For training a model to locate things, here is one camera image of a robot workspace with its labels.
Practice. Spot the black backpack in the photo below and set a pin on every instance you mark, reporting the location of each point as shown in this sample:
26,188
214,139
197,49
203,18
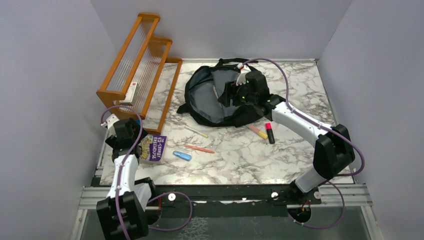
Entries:
203,106

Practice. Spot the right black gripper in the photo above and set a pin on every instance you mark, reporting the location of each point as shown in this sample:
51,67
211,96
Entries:
230,93

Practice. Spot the black pink highlighter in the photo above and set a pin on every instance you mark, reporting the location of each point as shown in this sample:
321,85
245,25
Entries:
270,133

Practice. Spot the floral cover book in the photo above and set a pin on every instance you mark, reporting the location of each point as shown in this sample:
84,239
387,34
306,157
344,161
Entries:
215,92

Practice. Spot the peach yellow highlighter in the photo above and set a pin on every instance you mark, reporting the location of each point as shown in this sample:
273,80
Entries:
257,131

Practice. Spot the orange wooden rack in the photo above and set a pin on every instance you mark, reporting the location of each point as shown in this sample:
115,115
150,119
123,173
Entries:
143,58

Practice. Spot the purple treehouse book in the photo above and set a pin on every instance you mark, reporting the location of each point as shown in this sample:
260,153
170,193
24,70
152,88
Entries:
152,148

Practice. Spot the orange pen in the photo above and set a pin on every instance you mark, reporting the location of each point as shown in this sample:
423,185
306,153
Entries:
199,149

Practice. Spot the small white red box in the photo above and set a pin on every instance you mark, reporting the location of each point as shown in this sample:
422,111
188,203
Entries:
131,94

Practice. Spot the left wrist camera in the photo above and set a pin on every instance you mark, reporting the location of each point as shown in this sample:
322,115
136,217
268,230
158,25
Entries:
109,124

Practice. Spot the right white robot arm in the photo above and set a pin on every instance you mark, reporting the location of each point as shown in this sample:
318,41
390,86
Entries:
332,151

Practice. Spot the white yellow-tipped pen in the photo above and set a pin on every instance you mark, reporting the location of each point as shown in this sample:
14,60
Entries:
196,131

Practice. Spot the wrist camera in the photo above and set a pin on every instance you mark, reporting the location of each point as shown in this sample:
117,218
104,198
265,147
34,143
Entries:
241,79
109,124

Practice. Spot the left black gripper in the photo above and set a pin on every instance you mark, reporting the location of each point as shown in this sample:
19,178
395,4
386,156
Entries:
136,126

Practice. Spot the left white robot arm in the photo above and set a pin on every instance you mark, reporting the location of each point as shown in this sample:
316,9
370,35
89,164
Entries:
122,214

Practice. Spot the blue glue stick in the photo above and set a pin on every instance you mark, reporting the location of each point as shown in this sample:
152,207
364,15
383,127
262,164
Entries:
182,155

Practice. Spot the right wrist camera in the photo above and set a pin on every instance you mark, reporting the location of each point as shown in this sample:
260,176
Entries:
241,79

